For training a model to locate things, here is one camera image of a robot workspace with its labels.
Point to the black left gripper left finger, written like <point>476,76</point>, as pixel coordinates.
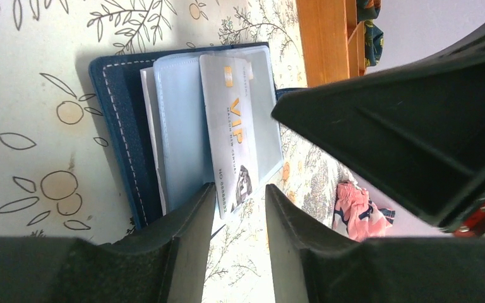
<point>164,262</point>

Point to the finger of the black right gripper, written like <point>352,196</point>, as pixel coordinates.
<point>416,132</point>

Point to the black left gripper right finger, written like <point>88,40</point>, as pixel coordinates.
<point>312,263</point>

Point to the wooden compartment tray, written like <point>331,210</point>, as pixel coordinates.
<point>332,40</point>

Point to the navy blue card holder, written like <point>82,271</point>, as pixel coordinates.
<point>155,114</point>

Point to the silver credit card with chip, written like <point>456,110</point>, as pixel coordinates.
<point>230,123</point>

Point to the pink floral cloth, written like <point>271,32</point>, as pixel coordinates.
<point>356,216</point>

